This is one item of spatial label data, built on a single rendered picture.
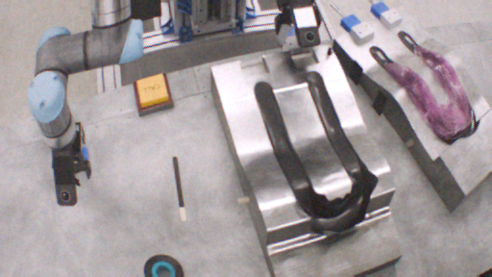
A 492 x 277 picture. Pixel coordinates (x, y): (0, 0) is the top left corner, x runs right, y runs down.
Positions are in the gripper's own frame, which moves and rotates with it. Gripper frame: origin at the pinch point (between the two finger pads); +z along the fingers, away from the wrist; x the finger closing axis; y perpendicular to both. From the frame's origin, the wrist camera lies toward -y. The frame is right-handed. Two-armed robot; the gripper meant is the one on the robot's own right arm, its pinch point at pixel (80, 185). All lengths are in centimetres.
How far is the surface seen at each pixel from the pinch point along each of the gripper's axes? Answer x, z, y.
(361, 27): -66, -4, 30
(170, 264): -17.8, 0.9, -17.7
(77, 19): 22, 85, 118
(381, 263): -59, -2, -25
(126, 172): -10.7, 4.5, 4.1
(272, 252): -37.1, -1.6, -17.9
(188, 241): -22.1, 4.5, -12.0
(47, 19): 39, 85, 122
